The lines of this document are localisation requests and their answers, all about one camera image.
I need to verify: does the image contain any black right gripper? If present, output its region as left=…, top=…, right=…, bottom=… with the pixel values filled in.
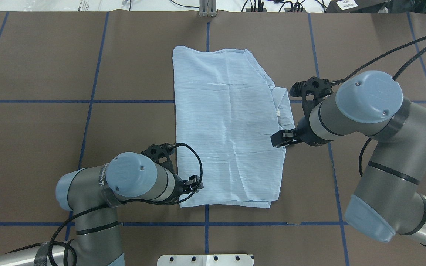
left=270, top=117, right=328, bottom=148

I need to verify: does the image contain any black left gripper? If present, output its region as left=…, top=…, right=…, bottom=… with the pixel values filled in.
left=172, top=174, right=203, bottom=204

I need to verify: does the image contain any light blue button-up shirt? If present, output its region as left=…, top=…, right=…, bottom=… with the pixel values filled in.
left=172, top=46, right=295, bottom=208

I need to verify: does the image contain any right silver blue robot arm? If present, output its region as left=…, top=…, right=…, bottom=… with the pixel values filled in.
left=271, top=70, right=426, bottom=247

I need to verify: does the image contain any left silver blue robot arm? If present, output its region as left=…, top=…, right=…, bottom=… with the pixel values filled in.
left=0, top=153, right=203, bottom=266

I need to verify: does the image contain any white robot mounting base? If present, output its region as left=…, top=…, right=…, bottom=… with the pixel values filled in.
left=157, top=254, right=255, bottom=266

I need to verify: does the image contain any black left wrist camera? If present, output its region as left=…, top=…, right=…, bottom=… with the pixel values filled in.
left=140, top=143, right=177, bottom=173

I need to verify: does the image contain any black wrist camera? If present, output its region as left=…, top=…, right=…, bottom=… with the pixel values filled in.
left=289, top=77, right=333, bottom=113
left=140, top=143, right=177, bottom=173

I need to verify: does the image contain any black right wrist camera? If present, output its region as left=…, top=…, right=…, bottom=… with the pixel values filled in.
left=289, top=77, right=333, bottom=113

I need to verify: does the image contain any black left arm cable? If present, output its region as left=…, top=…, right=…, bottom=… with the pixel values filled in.
left=6, top=143, right=203, bottom=266

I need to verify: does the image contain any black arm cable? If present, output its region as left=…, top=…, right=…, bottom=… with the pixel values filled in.
left=6, top=143, right=203, bottom=266
left=329, top=30, right=426, bottom=83

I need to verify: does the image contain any grey aluminium frame post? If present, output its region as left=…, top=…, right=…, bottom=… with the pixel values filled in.
left=199, top=0, right=217, bottom=17

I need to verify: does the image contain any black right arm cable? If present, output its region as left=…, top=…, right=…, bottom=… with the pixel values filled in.
left=329, top=30, right=426, bottom=83

